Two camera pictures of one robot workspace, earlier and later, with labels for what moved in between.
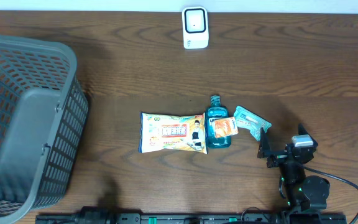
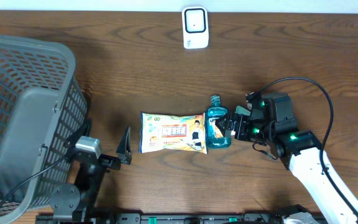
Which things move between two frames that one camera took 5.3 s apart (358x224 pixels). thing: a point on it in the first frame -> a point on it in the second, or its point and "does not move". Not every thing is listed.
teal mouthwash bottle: x=216 y=111 does not move
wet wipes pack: x=159 y=132 does not move
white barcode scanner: x=195 y=27 does not move
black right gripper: x=278 y=157 -> x=241 y=132
